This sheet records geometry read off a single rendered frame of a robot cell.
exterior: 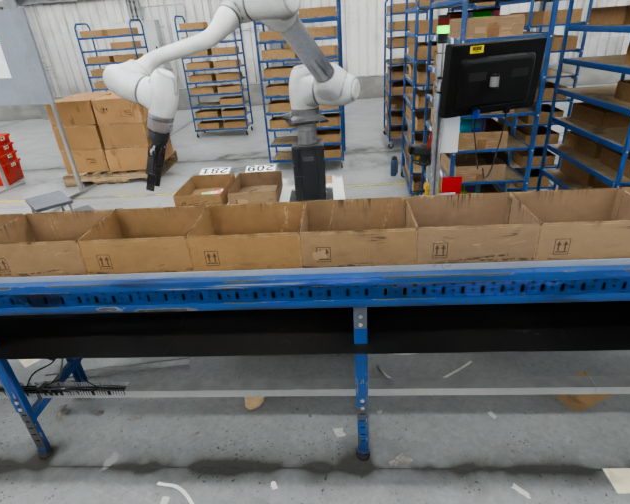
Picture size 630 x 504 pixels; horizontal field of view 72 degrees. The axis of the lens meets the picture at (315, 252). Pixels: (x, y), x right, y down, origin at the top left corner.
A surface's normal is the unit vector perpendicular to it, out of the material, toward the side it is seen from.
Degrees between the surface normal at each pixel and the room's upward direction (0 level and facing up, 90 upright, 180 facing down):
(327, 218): 90
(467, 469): 0
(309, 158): 90
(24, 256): 90
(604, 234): 90
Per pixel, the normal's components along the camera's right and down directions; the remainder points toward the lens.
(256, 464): -0.07, -0.89
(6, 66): -0.26, 0.46
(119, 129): 0.03, 0.49
